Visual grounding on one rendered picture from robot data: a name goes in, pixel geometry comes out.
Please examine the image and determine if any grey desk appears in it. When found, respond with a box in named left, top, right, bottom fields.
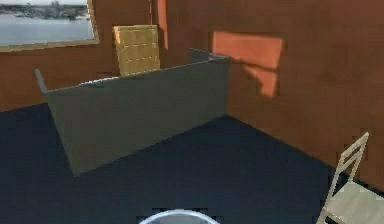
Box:
left=34, top=47, right=232, bottom=178

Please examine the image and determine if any wood framed window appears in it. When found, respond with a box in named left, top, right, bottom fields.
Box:
left=0, top=0, right=101, bottom=54

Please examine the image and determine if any pale wooden chair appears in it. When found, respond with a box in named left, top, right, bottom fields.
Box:
left=315, top=131, right=384, bottom=224

